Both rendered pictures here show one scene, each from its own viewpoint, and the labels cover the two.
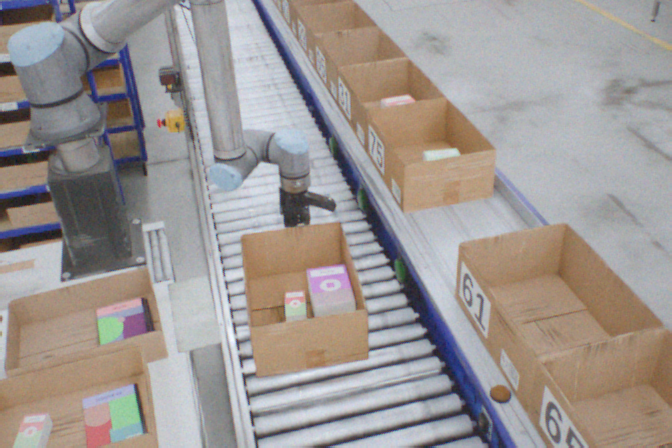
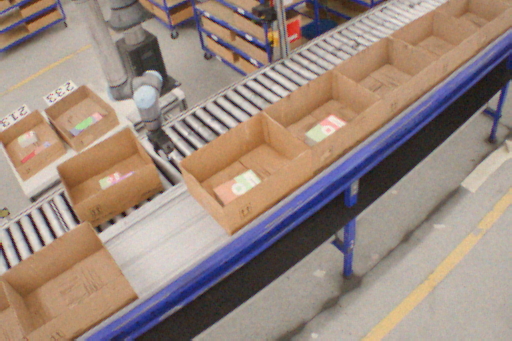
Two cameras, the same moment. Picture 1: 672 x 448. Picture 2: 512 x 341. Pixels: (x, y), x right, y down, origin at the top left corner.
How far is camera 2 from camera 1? 220 cm
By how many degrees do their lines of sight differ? 55
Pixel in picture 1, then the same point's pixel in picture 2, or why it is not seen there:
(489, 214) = (204, 241)
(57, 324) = (91, 106)
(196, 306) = not seen: hidden behind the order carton
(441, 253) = (146, 227)
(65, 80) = not seen: outside the picture
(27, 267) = not seen: hidden behind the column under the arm
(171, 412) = (46, 172)
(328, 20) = (456, 32)
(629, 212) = not seen: outside the picture
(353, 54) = (414, 68)
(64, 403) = (47, 137)
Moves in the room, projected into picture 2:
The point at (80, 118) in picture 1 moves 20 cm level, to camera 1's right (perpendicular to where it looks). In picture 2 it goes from (121, 20) to (129, 36)
